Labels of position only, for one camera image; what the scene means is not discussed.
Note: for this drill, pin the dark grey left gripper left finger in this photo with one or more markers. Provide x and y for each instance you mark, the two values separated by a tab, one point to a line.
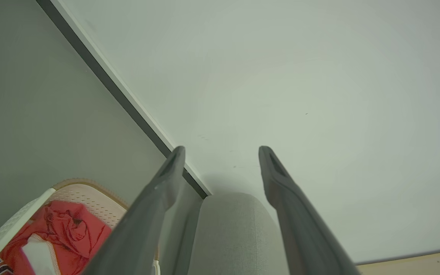
139	233

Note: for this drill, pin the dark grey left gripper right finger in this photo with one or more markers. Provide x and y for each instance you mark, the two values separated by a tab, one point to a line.
304	236

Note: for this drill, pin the red jersey with navy letters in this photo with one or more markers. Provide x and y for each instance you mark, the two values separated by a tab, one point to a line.
71	229

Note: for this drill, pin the white and red garment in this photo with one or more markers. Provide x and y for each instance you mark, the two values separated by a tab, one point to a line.
36	254

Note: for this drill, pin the cream perforated laundry basket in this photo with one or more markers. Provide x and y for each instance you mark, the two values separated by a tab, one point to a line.
90	198

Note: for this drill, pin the dark grey baseboard strip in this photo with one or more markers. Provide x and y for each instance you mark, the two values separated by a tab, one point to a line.
102	72

